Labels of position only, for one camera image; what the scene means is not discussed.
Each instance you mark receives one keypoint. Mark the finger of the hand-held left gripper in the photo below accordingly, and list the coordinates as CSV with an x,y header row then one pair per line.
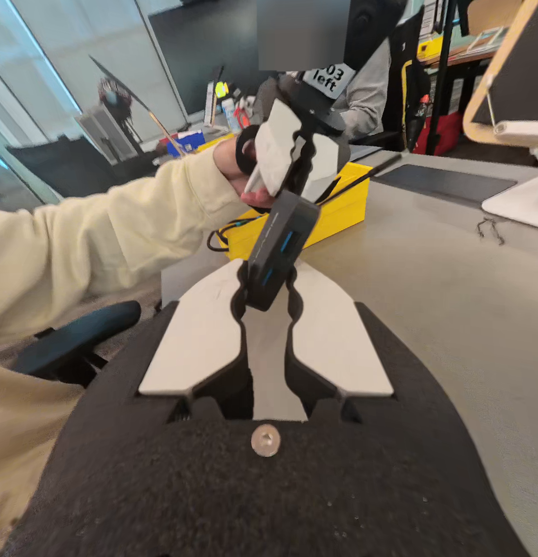
x,y
325,161
273,148

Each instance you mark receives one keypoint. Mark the red bag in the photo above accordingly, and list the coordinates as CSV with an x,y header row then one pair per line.
x,y
443,135

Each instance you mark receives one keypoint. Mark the black stand pole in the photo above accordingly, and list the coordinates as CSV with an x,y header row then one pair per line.
x,y
441,78

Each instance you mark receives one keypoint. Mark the wood-framed black panel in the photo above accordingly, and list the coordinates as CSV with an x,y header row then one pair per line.
x,y
521,65

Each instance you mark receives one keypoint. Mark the black hub adapter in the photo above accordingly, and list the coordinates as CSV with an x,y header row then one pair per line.
x,y
277,243

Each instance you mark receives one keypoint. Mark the person's cream sweatshirt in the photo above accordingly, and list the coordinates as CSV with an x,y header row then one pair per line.
x,y
20,435

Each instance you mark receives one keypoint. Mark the yellow box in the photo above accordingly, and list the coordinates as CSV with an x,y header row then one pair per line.
x,y
430,48

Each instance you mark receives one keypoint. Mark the yellow plastic bin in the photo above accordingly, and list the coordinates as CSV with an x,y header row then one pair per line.
x,y
210,145
338,217

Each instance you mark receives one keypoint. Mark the clear plastic bottle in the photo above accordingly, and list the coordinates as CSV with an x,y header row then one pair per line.
x,y
230,115

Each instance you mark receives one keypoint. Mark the person's left forearm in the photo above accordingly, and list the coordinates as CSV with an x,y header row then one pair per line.
x,y
99,243

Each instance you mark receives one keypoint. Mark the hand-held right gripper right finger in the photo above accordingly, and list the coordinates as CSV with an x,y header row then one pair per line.
x,y
343,348

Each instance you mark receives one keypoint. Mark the grey desk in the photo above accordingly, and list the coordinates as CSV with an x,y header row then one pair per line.
x,y
425,283

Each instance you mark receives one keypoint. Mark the wooden table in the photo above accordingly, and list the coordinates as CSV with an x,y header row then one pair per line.
x,y
469,56

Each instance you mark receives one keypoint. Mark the black bag yellow trim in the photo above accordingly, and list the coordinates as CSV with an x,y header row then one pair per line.
x,y
408,108

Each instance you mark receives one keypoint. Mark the small yellow-green sign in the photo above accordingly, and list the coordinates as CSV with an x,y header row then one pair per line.
x,y
222,89

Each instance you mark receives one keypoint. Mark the clear acrylic holder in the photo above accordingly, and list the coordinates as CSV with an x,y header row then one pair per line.
x,y
486,39

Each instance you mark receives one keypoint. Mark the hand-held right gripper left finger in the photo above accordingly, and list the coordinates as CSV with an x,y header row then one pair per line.
x,y
195,348

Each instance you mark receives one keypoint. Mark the blue plastic bin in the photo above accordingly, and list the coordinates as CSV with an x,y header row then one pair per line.
x,y
195,141

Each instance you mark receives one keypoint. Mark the person's left hand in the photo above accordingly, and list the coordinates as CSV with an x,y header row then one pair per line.
x,y
227,165

